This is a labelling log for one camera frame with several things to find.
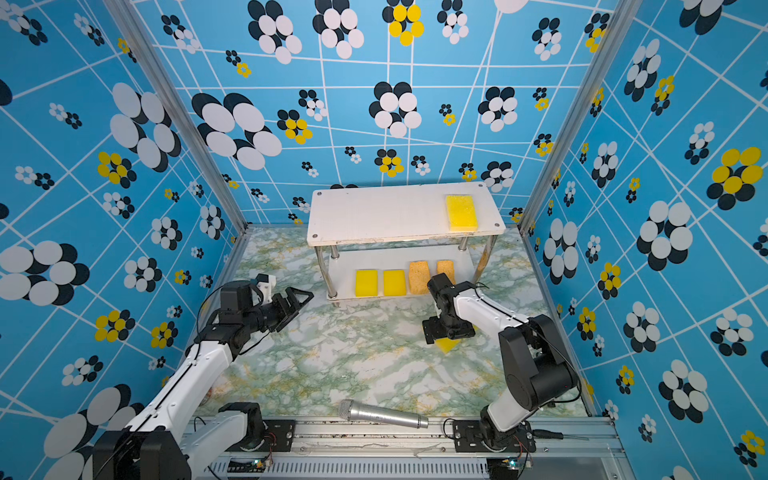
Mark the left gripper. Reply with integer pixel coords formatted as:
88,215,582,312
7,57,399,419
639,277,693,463
242,288,312,336

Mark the yellow sponge front diagonal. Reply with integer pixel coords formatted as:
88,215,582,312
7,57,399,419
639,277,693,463
434,338,461,353

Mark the orange sponge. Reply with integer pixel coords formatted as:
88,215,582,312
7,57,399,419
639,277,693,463
408,260,431,295
436,260,456,284

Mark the yellow sponge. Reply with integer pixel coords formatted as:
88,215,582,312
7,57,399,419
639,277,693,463
445,195,478,232
383,270,407,297
354,269,379,298

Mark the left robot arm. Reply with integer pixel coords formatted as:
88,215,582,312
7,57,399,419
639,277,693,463
91,274,314,479

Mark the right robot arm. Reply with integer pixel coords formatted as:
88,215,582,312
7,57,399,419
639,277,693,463
422,273,581,450

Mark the white two-tier shelf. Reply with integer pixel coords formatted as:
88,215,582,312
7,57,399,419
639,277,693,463
307,182,506,301

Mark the silver microphone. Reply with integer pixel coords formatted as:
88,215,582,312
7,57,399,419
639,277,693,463
339,399,429,429

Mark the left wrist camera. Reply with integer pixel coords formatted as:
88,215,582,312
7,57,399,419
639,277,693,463
252,273,276,304

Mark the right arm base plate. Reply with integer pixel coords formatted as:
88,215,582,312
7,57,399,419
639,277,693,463
448,420,537,455

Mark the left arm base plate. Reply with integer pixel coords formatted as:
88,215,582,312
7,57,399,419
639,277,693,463
231,419,297,453

